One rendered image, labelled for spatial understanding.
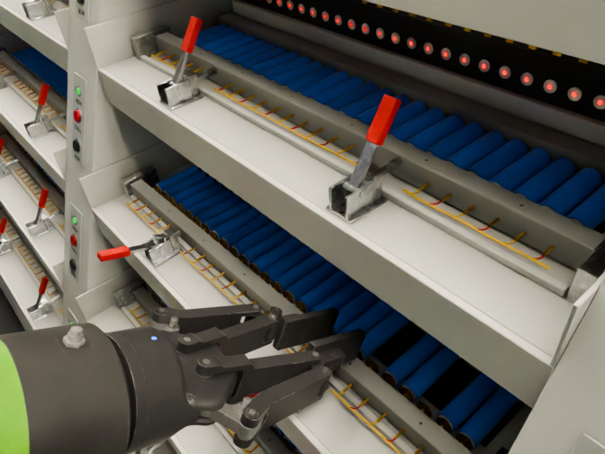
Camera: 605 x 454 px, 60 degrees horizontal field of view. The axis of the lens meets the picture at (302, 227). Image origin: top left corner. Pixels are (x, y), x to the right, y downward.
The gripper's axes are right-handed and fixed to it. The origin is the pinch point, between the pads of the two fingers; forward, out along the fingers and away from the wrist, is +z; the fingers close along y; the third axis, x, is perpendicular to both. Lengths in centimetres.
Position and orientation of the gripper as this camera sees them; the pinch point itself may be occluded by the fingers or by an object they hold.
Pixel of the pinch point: (320, 339)
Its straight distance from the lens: 48.3
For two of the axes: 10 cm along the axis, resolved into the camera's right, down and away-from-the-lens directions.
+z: 6.9, -0.2, 7.2
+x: 3.2, -8.9, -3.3
